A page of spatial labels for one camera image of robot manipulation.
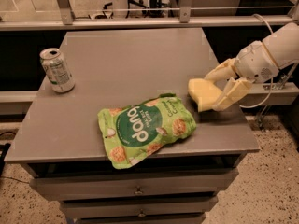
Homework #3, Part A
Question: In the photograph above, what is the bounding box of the grey drawer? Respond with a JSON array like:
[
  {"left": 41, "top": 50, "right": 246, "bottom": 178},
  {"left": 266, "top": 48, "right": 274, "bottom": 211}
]
[
  {"left": 61, "top": 197, "right": 218, "bottom": 218},
  {"left": 30, "top": 168, "right": 238, "bottom": 201}
]

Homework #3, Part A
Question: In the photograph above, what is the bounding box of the top grey drawer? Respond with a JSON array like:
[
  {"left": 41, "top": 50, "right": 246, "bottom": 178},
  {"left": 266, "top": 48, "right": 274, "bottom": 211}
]
[{"left": 30, "top": 168, "right": 238, "bottom": 201}]

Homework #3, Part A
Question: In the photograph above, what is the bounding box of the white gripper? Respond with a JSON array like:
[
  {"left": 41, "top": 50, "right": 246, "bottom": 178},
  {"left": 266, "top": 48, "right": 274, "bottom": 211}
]
[{"left": 205, "top": 41, "right": 278, "bottom": 111}]

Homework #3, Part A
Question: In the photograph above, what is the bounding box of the grey drawer cabinet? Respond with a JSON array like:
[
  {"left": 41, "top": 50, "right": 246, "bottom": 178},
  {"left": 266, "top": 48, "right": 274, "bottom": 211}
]
[{"left": 7, "top": 28, "right": 258, "bottom": 224}]

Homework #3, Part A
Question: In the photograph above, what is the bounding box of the metal railing frame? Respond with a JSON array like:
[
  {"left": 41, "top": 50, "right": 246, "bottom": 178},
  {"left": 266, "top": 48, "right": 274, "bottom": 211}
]
[{"left": 0, "top": 0, "right": 299, "bottom": 31}]

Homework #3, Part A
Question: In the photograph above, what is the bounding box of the green rice chip bag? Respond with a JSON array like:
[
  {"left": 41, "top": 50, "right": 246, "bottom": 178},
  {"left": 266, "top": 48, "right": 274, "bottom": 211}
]
[{"left": 97, "top": 94, "right": 196, "bottom": 169}]

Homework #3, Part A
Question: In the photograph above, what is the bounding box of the yellow sponge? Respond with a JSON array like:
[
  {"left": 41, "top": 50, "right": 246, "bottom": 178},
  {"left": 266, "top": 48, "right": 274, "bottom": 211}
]
[{"left": 188, "top": 78, "right": 222, "bottom": 112}]

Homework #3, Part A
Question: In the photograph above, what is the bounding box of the silver soda can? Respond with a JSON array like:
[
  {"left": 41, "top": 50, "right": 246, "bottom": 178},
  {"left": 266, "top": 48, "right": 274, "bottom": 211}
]
[{"left": 39, "top": 48, "right": 75, "bottom": 93}]

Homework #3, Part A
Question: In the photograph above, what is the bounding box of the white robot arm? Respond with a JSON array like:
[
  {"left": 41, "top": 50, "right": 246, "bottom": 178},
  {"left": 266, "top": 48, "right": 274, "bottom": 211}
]
[{"left": 198, "top": 23, "right": 299, "bottom": 111}]

